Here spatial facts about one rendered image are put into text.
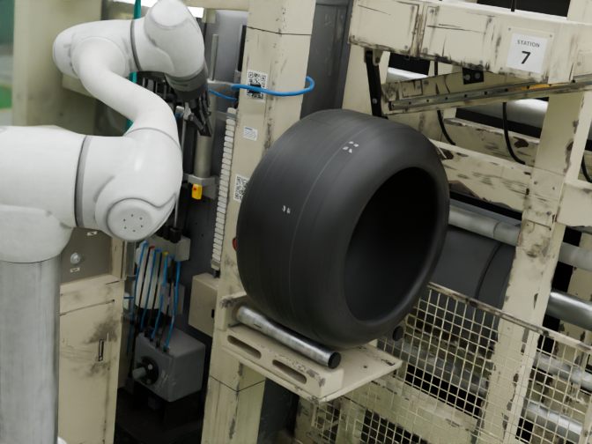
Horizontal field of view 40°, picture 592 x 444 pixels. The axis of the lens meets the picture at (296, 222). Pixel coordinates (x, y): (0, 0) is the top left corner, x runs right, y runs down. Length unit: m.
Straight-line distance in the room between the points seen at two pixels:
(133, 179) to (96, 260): 1.30
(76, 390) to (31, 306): 1.25
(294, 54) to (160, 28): 0.67
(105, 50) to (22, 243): 0.56
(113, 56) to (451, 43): 0.91
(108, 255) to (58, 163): 1.30
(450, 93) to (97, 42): 1.05
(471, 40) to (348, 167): 0.48
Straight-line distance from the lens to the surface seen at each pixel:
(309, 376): 2.10
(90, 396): 2.54
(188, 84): 1.74
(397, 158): 1.98
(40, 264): 1.23
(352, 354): 2.36
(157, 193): 1.13
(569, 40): 2.09
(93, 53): 1.62
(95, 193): 1.14
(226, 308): 2.24
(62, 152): 1.16
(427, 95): 2.36
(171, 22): 1.61
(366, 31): 2.30
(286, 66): 2.19
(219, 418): 2.56
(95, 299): 2.40
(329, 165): 1.89
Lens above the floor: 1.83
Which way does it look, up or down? 17 degrees down
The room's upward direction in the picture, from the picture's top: 8 degrees clockwise
